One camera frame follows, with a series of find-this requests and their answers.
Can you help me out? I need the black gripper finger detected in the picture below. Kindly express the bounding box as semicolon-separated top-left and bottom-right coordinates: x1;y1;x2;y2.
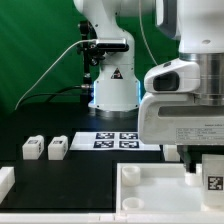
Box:
177;144;205;174

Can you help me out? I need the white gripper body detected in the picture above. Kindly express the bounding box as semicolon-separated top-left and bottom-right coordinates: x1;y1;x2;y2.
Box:
138;93;224;145

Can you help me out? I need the white square table top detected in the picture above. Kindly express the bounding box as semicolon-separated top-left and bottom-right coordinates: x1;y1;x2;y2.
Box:
116;163;224;214

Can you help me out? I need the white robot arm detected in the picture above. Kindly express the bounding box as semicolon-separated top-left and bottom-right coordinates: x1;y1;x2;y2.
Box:
73;0;224;154

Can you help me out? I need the white sheet with AprilTags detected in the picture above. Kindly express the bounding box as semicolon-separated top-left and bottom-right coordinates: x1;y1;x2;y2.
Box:
70;132;160;151

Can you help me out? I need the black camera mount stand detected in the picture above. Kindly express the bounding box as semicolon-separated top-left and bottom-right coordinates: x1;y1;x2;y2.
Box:
77;20;105;104

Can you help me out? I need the black cable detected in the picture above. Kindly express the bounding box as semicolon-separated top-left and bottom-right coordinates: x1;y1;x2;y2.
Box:
16;84;94;109

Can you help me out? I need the grey cable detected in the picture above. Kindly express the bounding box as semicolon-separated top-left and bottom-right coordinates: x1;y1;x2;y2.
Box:
14;39;98;111

